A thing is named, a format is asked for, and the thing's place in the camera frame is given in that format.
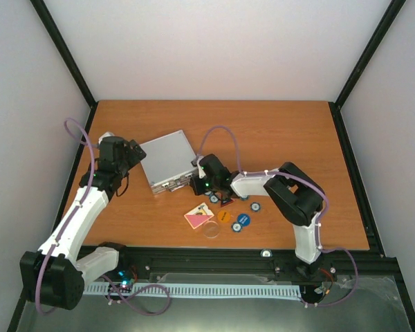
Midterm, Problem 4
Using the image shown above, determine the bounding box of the blue small blind button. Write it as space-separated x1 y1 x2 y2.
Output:
237 213 251 227

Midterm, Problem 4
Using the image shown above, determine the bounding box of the orange big blind button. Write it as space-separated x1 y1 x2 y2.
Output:
216 210 231 223

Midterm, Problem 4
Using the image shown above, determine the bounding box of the pink yellow card deck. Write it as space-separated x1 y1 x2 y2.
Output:
184 203 214 230

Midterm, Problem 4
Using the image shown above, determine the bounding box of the aluminium poker case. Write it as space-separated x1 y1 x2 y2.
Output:
140 130 197 194

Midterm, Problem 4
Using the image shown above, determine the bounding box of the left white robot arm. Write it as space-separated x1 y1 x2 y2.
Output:
19 133 146 310

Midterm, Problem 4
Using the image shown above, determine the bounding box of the black aluminium frame rail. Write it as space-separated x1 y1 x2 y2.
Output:
30 243 402 285

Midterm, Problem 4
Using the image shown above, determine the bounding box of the clear round dealer button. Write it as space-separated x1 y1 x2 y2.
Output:
203 221 221 239

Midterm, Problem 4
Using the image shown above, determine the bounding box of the light blue cable duct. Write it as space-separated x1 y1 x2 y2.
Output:
82 282 303 301

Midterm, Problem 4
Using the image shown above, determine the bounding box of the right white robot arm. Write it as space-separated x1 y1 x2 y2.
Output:
190 154 329 279

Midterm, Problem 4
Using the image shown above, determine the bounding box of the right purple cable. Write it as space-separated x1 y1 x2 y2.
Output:
196 125 359 308

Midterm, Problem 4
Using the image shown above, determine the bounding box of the triangular all in button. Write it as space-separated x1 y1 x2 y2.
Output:
220 199 234 208

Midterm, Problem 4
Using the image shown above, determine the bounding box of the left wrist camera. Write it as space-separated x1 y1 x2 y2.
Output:
98 131 114 145

